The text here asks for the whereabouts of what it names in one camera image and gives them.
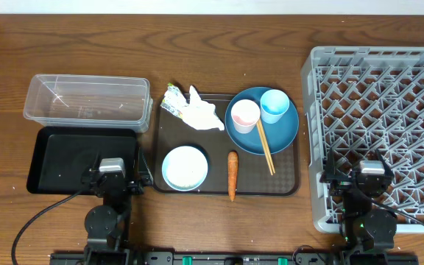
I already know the brown serving tray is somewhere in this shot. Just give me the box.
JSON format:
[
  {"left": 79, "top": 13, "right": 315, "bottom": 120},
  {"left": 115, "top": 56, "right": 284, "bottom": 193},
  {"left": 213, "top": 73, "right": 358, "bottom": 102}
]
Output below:
[{"left": 153, "top": 107, "right": 300, "bottom": 197}]

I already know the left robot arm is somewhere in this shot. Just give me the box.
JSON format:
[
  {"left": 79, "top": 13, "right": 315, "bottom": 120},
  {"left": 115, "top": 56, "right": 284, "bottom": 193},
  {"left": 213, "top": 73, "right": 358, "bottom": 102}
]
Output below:
[{"left": 77, "top": 147, "right": 154, "bottom": 265}]

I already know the grey dishwasher rack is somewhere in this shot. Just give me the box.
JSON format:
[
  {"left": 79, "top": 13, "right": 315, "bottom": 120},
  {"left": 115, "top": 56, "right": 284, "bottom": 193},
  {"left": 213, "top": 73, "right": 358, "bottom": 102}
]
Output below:
[{"left": 301, "top": 46, "right": 424, "bottom": 233}]

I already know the orange carrot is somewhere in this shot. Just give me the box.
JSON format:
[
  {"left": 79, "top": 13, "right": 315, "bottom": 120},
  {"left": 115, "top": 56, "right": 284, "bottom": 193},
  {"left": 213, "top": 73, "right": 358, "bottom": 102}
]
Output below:
[{"left": 227, "top": 151, "right": 239, "bottom": 202}]

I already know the pink white cup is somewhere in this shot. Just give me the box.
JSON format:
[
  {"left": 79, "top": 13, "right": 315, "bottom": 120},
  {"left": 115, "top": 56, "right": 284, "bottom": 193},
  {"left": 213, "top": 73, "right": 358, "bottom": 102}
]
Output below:
[{"left": 231, "top": 99, "right": 261, "bottom": 134}]

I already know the light blue cup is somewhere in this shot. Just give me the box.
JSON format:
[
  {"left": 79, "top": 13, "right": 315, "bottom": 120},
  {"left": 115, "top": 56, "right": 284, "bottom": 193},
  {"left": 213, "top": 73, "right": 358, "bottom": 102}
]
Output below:
[{"left": 260, "top": 89, "right": 290, "bottom": 124}]

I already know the dark blue plate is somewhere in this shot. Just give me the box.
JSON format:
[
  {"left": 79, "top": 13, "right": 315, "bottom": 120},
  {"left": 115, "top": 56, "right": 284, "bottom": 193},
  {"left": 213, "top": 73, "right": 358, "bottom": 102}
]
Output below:
[{"left": 225, "top": 87, "right": 299, "bottom": 155}]

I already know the light blue bowl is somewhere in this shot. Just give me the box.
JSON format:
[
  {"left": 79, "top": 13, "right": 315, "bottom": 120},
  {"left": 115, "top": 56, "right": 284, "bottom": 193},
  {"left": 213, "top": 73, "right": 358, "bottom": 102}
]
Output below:
[{"left": 161, "top": 146, "right": 208, "bottom": 191}]

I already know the foil snack wrapper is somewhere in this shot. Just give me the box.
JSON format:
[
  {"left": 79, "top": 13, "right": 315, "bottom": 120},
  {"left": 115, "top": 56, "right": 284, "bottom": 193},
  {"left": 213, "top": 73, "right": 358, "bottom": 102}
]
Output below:
[{"left": 160, "top": 83, "right": 188, "bottom": 119}]

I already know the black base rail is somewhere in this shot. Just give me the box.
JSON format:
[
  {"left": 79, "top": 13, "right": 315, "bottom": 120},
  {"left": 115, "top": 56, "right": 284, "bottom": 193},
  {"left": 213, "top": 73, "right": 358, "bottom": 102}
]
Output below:
[{"left": 49, "top": 252, "right": 418, "bottom": 265}]

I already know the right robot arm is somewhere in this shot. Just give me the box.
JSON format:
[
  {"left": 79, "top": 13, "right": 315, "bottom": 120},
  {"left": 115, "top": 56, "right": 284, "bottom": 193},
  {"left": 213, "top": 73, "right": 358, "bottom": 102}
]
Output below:
[{"left": 320, "top": 150, "right": 397, "bottom": 264}]

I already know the black waste tray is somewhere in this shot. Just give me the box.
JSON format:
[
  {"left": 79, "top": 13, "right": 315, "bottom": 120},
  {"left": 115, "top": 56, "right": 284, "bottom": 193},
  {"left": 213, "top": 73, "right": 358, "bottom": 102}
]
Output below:
[{"left": 26, "top": 127, "right": 137, "bottom": 195}]

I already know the wooden chopstick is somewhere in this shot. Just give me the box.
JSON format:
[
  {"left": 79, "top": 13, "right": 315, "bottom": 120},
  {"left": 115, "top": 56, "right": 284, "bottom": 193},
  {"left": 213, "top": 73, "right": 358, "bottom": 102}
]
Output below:
[
  {"left": 258, "top": 118, "right": 276, "bottom": 174},
  {"left": 256, "top": 119, "right": 274, "bottom": 176}
]

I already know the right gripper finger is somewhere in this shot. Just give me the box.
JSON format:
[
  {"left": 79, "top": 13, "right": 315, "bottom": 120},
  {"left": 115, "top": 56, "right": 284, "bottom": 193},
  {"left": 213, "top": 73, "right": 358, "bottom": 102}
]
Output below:
[
  {"left": 375, "top": 149, "right": 395, "bottom": 177},
  {"left": 319, "top": 149, "right": 341, "bottom": 183}
]

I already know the clear plastic bin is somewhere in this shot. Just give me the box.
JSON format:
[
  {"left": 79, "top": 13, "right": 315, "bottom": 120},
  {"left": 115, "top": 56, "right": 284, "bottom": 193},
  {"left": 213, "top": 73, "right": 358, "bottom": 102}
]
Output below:
[{"left": 23, "top": 74, "right": 153, "bottom": 133}]

